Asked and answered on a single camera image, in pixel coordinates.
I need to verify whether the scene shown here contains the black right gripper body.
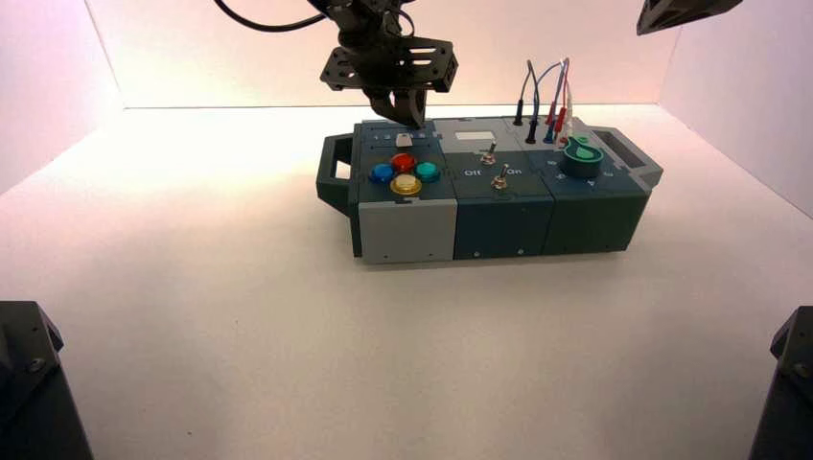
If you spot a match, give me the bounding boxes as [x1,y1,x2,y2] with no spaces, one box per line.
[637,0,744,36]

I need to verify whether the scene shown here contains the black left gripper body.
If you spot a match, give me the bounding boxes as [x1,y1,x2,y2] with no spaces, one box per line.
[311,0,460,97]

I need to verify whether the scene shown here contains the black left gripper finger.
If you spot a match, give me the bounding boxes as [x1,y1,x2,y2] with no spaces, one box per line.
[393,88,428,130]
[366,87,403,126]

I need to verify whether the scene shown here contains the yellow round push button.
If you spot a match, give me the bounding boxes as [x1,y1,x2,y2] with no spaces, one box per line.
[389,173,423,197]

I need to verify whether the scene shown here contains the dark teal modular control box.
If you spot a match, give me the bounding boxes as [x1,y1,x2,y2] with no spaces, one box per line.
[315,116,664,265]

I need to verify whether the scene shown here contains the green rotary knob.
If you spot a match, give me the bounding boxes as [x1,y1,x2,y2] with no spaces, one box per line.
[558,134,605,179]

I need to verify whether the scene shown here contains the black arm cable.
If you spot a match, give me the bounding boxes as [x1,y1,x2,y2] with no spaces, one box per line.
[214,0,329,34]

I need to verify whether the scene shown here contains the black jumper cable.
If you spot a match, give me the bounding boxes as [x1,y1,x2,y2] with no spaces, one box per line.
[512,58,541,146]

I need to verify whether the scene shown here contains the blue jumper cable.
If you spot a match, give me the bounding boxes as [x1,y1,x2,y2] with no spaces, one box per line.
[535,59,567,146]

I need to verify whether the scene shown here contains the white jumper cable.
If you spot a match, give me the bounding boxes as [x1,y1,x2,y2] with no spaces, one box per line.
[562,76,580,150]

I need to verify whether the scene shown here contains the red jumper cable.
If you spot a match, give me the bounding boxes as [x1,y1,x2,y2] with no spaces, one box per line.
[546,57,571,136]

